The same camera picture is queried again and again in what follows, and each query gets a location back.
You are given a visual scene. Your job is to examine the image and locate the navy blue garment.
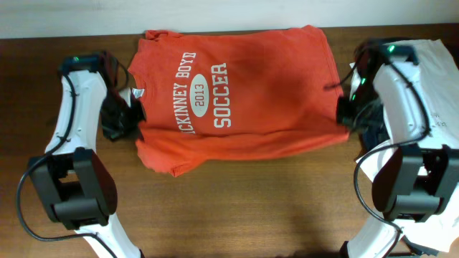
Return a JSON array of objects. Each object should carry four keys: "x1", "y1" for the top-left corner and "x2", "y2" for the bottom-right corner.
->
[{"x1": 354, "y1": 37, "x2": 436, "y2": 257}]

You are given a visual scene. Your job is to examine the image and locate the white graphic t-shirt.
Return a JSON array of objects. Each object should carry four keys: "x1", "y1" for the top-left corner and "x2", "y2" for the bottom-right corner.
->
[{"x1": 349, "y1": 38, "x2": 459, "y2": 253}]

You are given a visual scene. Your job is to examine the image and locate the right black camera cable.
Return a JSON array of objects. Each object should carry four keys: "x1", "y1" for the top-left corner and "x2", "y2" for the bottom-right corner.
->
[{"x1": 322, "y1": 46, "x2": 431, "y2": 258}]

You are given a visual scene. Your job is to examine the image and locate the red soccer t-shirt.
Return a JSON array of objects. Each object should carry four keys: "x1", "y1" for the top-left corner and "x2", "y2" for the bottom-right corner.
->
[{"x1": 128, "y1": 25, "x2": 349, "y2": 176}]

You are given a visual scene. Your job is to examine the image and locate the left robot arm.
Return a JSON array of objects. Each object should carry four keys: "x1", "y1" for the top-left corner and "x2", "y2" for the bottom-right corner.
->
[{"x1": 15, "y1": 51, "x2": 145, "y2": 257}]

